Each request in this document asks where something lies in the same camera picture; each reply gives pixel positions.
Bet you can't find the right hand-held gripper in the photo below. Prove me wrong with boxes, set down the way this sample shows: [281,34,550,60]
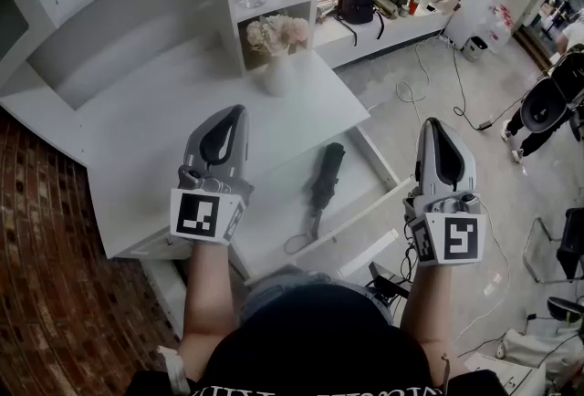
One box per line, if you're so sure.
[402,117,486,268]

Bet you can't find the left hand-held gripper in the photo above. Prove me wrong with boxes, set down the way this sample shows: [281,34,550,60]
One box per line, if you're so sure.
[170,105,255,246]

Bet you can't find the white desk drawer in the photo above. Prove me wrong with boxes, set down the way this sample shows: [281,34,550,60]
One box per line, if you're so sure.
[225,122,414,286]

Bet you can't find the black umbrella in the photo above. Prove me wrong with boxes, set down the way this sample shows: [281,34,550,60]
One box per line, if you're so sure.
[285,141,348,255]

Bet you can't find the person's left forearm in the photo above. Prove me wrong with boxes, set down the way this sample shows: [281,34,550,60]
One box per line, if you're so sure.
[175,238,244,382]

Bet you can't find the person's right forearm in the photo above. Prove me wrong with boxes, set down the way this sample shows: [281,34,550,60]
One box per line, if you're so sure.
[395,261,463,382]

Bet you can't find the white desk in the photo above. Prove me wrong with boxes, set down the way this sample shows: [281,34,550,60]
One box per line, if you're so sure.
[0,0,371,341]

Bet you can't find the black round chair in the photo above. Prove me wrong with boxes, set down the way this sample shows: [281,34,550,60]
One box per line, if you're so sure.
[519,44,584,136]

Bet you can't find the small white appliance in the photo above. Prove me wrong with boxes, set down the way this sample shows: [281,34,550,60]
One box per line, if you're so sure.
[464,35,490,63]

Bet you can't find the pink flower bouquet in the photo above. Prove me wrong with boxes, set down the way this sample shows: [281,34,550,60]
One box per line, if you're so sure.
[245,14,311,59]

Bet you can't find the black floor device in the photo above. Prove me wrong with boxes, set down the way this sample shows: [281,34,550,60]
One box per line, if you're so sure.
[366,260,411,309]

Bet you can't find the white window ledge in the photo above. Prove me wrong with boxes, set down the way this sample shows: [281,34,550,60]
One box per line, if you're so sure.
[314,5,458,69]

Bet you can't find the person's legs in jeans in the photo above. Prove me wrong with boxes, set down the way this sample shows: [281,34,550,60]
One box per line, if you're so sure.
[238,265,394,328]

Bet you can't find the white cabinet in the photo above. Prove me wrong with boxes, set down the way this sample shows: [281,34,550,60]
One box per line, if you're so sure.
[444,0,499,52]

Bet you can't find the white cloth bag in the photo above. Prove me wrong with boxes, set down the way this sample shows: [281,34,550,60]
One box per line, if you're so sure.
[495,327,584,380]

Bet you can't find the white printed box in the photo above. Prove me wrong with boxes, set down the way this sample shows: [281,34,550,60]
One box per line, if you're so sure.
[464,351,548,396]

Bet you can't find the person's black shirt torso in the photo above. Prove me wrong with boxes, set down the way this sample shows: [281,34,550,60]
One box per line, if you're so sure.
[131,283,503,396]

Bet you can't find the long white cable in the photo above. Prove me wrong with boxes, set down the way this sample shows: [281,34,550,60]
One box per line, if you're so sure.
[394,35,513,341]

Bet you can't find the thin black cable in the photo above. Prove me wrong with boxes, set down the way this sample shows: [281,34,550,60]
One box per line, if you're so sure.
[451,42,528,131]

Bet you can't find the chrome frame chair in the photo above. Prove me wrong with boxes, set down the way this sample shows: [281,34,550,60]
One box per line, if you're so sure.
[521,205,584,287]

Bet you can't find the white arm strap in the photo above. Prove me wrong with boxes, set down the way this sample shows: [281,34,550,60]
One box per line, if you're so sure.
[157,344,191,396]

